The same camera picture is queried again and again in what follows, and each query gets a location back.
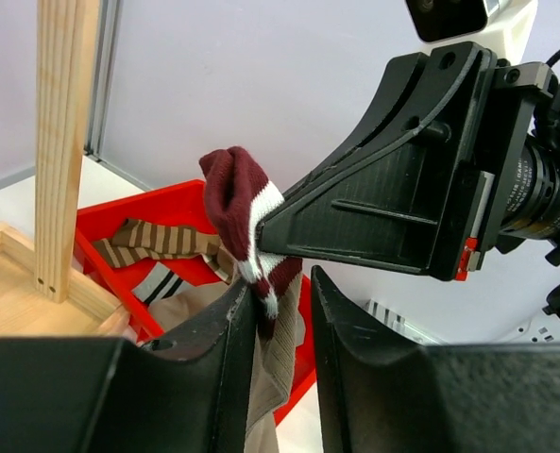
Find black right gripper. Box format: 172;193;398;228
258;42;555;281

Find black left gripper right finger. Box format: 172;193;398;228
311;266;560;452

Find brown striped sock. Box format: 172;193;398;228
93;219;234;283

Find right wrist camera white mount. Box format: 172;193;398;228
405;0;538;64

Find wooden clothes rack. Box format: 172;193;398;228
0;1;129;337

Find beige sock maroon striped cuff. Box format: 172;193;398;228
159;146;302;452

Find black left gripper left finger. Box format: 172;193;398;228
0;281;257;452

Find red plastic tray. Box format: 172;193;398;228
74;179;316;424

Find grey sock black stripes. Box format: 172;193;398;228
131;262;184;306

